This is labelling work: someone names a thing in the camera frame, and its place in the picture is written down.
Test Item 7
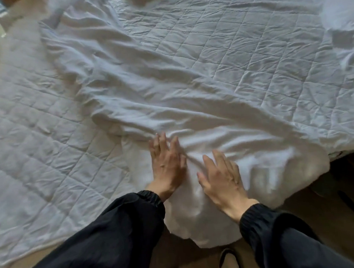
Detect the person's right hand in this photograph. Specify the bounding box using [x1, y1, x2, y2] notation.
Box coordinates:
[196, 148, 260, 225]

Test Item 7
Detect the person's right shoe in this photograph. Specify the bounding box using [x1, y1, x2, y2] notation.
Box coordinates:
[218, 247, 245, 268]

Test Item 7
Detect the person's right forearm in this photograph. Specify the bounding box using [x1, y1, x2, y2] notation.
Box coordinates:
[238, 200, 354, 268]

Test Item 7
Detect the quilted white mattress pad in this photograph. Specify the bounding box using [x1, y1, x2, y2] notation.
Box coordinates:
[0, 0, 354, 268]

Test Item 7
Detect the person's left hand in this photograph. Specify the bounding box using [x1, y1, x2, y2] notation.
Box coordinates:
[144, 131, 189, 203]

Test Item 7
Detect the person's left forearm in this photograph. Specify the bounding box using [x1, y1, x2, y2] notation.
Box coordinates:
[18, 190, 168, 268]

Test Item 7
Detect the white duvet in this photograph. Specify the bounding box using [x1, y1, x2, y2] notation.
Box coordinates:
[39, 0, 333, 255]

